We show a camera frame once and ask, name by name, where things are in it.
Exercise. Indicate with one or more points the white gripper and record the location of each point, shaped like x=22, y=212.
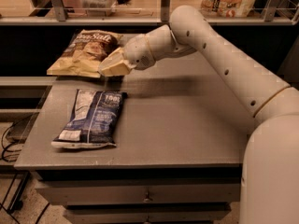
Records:
x=137, y=51

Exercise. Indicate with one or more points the clear plastic container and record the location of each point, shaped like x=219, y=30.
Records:
x=99, y=1

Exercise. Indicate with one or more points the blue chip bag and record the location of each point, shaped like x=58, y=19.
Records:
x=93, y=120

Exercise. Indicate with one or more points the grey cabinet with drawers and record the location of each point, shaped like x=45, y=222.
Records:
x=179, y=145

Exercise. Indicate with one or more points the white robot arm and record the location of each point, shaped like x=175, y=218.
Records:
x=270, y=174

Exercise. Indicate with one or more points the printed snack bag on shelf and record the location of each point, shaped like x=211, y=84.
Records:
x=227, y=8

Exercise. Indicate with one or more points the brown sea salt chip bag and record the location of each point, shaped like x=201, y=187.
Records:
x=85, y=53

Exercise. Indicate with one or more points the metal shelf rail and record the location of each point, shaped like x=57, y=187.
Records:
x=136, y=12

